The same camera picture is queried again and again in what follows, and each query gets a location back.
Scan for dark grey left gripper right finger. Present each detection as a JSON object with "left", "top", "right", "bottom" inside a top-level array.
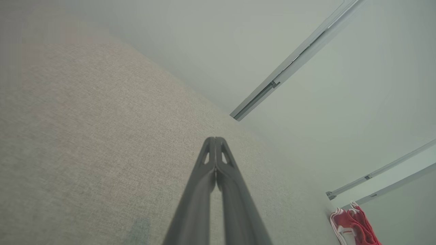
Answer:
[{"left": 215, "top": 137, "right": 273, "bottom": 245}]

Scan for grey partition post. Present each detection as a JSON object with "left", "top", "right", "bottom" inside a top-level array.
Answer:
[
  {"left": 230, "top": 0, "right": 367, "bottom": 121},
  {"left": 326, "top": 139, "right": 436, "bottom": 200},
  {"left": 341, "top": 163, "right": 436, "bottom": 208}
]

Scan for red basketball shorts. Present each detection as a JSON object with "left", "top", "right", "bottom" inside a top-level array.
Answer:
[{"left": 336, "top": 201, "right": 382, "bottom": 245}]

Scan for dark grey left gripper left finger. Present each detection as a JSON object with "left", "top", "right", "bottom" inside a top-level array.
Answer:
[{"left": 163, "top": 137, "right": 217, "bottom": 245}]

